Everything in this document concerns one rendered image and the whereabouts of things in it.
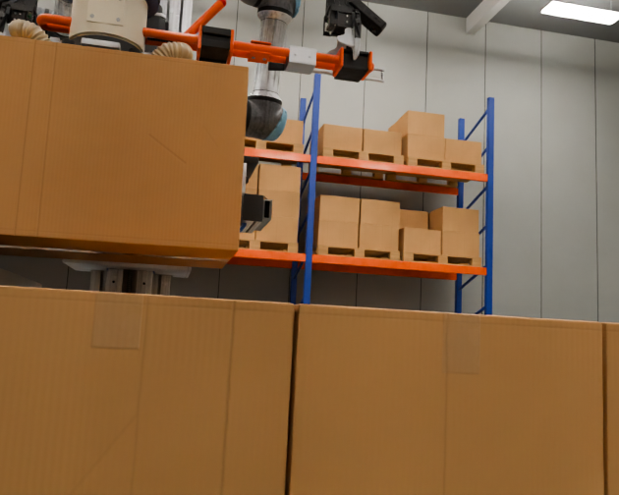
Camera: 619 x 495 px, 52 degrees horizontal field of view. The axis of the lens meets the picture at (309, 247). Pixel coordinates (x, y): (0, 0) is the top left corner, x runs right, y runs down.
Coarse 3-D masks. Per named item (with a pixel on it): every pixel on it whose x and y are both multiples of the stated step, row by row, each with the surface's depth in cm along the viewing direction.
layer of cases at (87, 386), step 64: (0, 320) 65; (64, 320) 66; (128, 320) 68; (192, 320) 69; (256, 320) 71; (320, 320) 72; (384, 320) 74; (448, 320) 76; (512, 320) 78; (576, 320) 81; (0, 384) 64; (64, 384) 65; (128, 384) 67; (192, 384) 68; (256, 384) 70; (320, 384) 72; (384, 384) 73; (448, 384) 75; (512, 384) 77; (576, 384) 79; (0, 448) 63; (64, 448) 65; (128, 448) 66; (192, 448) 67; (256, 448) 69; (320, 448) 71; (384, 448) 72; (448, 448) 74; (512, 448) 76; (576, 448) 78
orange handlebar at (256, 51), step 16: (48, 16) 146; (64, 16) 147; (64, 32) 151; (144, 32) 150; (160, 32) 151; (176, 32) 152; (192, 48) 157; (240, 48) 156; (256, 48) 156; (272, 48) 157; (288, 48) 158; (320, 64) 164
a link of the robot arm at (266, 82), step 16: (272, 0) 206; (288, 0) 208; (272, 16) 208; (288, 16) 209; (272, 32) 208; (256, 64) 210; (256, 80) 209; (272, 80) 208; (256, 96) 207; (272, 96) 207; (256, 112) 205; (272, 112) 207; (256, 128) 206; (272, 128) 208
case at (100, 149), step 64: (0, 64) 126; (64, 64) 129; (128, 64) 131; (192, 64) 134; (0, 128) 125; (64, 128) 127; (128, 128) 130; (192, 128) 133; (0, 192) 123; (64, 192) 126; (128, 192) 128; (192, 192) 131; (64, 256) 157; (128, 256) 151; (192, 256) 145
